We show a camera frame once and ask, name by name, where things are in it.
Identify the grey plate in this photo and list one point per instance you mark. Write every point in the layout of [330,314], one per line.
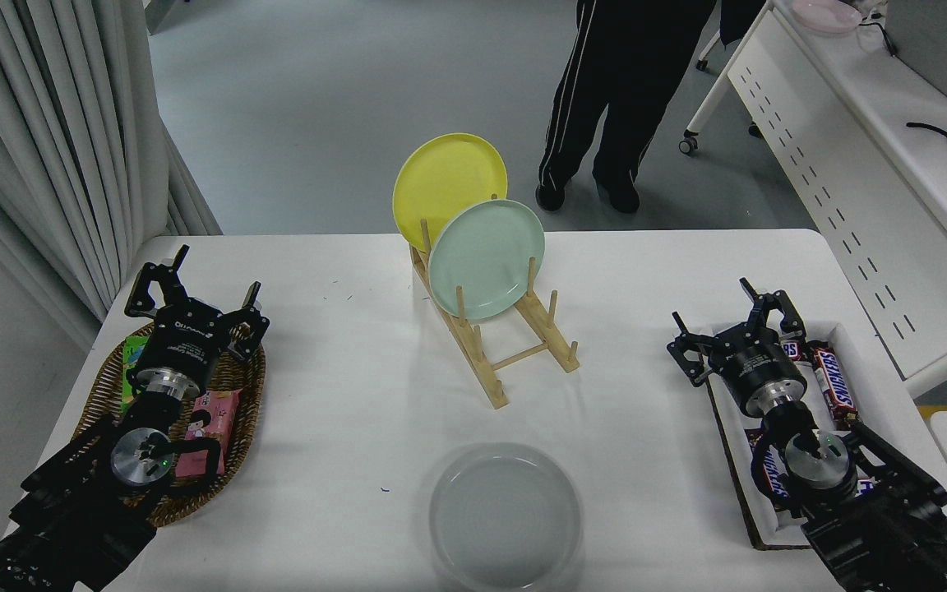
[506,518]

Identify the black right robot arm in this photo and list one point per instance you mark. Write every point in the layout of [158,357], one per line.
[884,526]

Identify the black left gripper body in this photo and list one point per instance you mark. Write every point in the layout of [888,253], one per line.
[186,341]

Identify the pale grey curtain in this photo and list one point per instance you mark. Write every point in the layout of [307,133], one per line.
[38,148]

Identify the mint green plate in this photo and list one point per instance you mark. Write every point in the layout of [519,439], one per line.
[486,259]

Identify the pink snack packet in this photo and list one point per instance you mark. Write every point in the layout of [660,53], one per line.
[223,415]

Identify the brown wicker basket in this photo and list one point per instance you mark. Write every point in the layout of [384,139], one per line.
[247,386]

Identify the yellow plate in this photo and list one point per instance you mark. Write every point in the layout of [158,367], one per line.
[441,181]

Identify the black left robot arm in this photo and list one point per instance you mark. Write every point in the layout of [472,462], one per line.
[71,510]

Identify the wooden plate rack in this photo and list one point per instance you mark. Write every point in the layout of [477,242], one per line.
[494,386]

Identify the green snack packet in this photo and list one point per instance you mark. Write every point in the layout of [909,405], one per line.
[130,370]

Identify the pink plate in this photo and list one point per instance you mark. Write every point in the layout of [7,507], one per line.
[827,15]

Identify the white perforated desk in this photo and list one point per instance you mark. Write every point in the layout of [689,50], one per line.
[810,189]

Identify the white tray with brown edge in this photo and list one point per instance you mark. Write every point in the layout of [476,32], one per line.
[736,427]

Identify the brown Snickers bar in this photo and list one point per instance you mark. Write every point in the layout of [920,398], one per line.
[792,350]
[769,481]
[833,382]

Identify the brown bar with white letters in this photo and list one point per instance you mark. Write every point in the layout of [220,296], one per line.
[866,487]

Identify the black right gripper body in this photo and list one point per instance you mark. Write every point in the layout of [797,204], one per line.
[761,358]

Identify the grey laptop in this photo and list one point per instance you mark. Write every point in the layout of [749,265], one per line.
[942,45]

